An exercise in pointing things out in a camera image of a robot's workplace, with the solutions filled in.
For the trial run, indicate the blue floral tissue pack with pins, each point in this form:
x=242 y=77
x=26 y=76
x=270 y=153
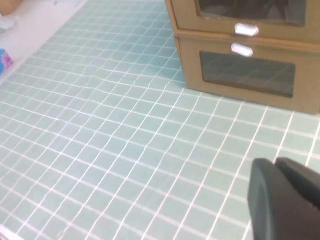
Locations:
x=5 y=61

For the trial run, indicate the cardboard drawer with clear window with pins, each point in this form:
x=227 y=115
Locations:
x=192 y=70
x=190 y=15

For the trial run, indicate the green checked tablecloth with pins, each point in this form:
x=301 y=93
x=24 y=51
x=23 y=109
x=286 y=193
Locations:
x=125 y=125

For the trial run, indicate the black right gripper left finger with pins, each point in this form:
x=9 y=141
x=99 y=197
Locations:
x=272 y=205

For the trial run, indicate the pinkish rounded object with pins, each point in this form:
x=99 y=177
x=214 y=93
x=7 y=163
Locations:
x=8 y=6

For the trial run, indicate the cardboard shoe box shell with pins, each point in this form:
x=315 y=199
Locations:
x=171 y=10
x=205 y=35

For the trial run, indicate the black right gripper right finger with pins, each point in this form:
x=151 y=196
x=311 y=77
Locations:
x=305 y=182

